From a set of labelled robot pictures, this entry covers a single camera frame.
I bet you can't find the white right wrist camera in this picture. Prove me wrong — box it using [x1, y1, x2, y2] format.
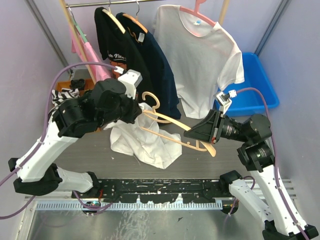
[214, 90, 237, 115]

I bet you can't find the wooden hanger under navy shirt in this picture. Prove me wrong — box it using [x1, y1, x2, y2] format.
[122, 0, 148, 34]

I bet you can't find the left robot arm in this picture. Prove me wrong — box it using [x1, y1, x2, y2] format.
[8, 78, 142, 198]

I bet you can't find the black printed t-shirt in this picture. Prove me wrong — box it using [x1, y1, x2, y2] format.
[94, 7, 154, 103]

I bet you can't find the black white striped cloth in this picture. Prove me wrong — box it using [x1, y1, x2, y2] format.
[51, 88, 80, 107]

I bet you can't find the black belt roll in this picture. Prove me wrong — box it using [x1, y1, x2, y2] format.
[69, 78, 86, 91]

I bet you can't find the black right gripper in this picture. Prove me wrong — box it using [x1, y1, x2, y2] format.
[183, 107, 251, 142]

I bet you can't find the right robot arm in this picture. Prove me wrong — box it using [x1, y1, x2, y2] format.
[184, 110, 319, 240]

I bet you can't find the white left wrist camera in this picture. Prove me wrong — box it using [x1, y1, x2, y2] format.
[117, 69, 143, 99]

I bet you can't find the orange wooden organizer tray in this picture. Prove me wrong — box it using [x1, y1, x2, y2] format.
[55, 78, 95, 96]

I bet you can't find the white hanging t-shirt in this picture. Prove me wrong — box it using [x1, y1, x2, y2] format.
[153, 4, 245, 119]

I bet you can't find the pink plastic hanger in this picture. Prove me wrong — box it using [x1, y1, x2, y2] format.
[179, 0, 216, 27]

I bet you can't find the green hanger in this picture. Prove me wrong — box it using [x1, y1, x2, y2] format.
[71, 16, 88, 43]

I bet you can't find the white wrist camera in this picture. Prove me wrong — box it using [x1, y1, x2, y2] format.
[214, 90, 237, 115]
[117, 69, 143, 99]

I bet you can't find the wooden hanger under black shirt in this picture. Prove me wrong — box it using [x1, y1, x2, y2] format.
[102, 7, 126, 34]

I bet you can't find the wooden clothes rack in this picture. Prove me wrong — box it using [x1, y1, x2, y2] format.
[59, 0, 230, 84]

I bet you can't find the pink t-shirt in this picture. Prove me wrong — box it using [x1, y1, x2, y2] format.
[69, 27, 113, 82]

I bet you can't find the cream wooden hanger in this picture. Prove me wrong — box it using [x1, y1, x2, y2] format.
[140, 91, 217, 158]

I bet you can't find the perforated metal cable tray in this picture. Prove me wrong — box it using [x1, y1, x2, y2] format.
[35, 200, 223, 211]

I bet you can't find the white t-shirt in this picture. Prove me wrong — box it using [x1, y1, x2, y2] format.
[103, 113, 183, 169]
[153, 4, 245, 119]

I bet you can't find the navy blue t-shirt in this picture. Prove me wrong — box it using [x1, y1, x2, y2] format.
[116, 12, 181, 120]

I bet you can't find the blue plastic bin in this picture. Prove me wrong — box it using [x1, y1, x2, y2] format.
[223, 52, 280, 117]

